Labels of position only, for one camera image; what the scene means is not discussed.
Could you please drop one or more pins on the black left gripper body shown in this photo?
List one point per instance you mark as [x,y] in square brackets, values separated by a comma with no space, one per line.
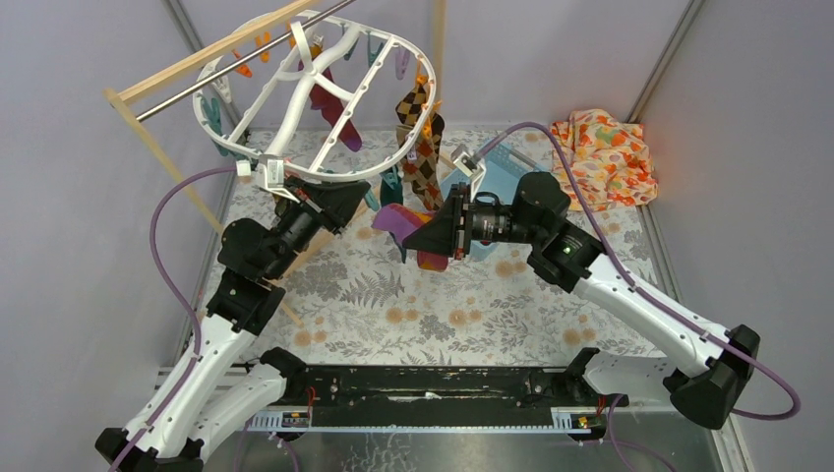
[320,207]

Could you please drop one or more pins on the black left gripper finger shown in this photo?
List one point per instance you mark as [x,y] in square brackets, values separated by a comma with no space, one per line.
[292,190]
[336,203]

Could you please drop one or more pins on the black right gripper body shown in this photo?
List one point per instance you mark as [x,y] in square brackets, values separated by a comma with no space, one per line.
[492,221]

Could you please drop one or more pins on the white plastic clip hanger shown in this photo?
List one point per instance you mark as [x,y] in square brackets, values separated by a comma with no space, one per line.
[320,40]

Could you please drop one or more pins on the purple yellow striped sock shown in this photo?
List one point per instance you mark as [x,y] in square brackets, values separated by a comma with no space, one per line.
[399,222]

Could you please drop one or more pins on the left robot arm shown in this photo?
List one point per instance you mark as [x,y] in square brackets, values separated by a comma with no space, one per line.
[184,422]

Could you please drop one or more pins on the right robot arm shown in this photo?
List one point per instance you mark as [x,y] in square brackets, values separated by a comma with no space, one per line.
[711,364]

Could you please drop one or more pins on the dark green sock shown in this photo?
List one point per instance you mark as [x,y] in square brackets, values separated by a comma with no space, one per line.
[391,189]

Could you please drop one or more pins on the brown argyle sock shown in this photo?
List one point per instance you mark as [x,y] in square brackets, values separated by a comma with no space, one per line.
[421,163]

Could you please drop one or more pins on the floral patterned table mat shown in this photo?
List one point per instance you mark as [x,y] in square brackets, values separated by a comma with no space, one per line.
[354,302]

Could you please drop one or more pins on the maroon purple sock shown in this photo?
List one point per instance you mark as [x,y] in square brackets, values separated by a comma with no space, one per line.
[331,109]

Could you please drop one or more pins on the floral orange cloth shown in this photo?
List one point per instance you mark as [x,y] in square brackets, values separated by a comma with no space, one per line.
[609,160]

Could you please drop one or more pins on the purple clothespin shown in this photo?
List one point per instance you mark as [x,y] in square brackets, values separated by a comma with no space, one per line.
[401,62]

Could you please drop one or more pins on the metal hanging rod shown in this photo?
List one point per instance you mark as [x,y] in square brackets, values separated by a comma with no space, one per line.
[216,50]

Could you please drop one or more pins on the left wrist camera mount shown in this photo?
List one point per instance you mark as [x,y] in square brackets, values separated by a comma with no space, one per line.
[269,174]

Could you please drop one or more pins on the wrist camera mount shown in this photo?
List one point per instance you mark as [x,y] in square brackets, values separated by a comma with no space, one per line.
[269,174]
[472,165]

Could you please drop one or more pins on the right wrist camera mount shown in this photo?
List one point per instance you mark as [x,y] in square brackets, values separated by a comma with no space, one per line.
[472,165]

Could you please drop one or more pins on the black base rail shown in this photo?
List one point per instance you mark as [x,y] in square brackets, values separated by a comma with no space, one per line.
[410,398]

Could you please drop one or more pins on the wooden drying rack frame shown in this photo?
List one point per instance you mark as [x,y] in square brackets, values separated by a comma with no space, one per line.
[129,181]

